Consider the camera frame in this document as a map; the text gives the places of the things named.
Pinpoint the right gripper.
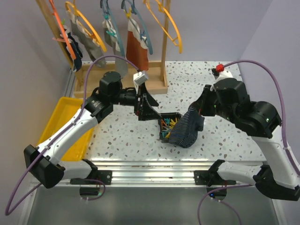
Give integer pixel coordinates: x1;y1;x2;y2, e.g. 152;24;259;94
193;84;237;124

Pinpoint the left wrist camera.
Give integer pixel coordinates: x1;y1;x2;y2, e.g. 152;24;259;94
133;71;149;89

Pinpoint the aluminium rail frame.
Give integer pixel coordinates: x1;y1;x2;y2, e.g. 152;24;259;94
18;70;289;225

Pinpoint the blue-grey hanger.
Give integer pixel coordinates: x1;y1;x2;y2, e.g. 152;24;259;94
121;0;153;55

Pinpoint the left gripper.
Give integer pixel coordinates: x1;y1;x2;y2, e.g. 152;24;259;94
111;82;161;120

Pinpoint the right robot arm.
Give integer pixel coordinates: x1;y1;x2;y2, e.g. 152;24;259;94
191;78;300;201

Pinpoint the yellow plastic tray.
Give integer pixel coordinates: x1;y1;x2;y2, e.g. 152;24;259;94
37;97;95;162

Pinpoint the grey underwear on yellow hanger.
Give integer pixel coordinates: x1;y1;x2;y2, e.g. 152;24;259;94
67;11;103;61

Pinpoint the black clip box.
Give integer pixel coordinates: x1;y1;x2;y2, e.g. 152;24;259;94
158;112;182;143

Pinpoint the grey underwear on teal hanger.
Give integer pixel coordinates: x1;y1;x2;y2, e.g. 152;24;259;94
102;20;128;78

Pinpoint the orange hanger on rack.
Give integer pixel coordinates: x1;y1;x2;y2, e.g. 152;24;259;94
49;0;76;60

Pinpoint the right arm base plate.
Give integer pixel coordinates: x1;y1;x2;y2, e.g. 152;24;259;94
194;170;236;187

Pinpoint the yellow hanger on rack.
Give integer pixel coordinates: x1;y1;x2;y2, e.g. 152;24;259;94
65;0;107;52

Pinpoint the navy underwear on orange hanger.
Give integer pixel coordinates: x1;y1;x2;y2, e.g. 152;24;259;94
63;25;83;72

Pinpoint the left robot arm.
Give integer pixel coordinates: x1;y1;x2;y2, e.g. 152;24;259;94
24;71;161;188

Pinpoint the navy striped underwear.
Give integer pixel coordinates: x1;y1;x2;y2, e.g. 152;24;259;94
169;106;205;148

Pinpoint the yellow plastic hanger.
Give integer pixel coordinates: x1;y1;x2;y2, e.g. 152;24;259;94
142;0;183;54

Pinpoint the teal hanger with grey underwear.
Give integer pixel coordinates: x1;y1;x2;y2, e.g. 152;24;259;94
100;0;125;57

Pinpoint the wooden hanger rack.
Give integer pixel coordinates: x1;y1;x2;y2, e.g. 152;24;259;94
35;0;172;98

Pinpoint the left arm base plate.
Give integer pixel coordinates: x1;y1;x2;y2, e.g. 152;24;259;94
70;170;113;185

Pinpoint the rust orange underwear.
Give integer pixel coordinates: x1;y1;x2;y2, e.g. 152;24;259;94
126;19;149;71

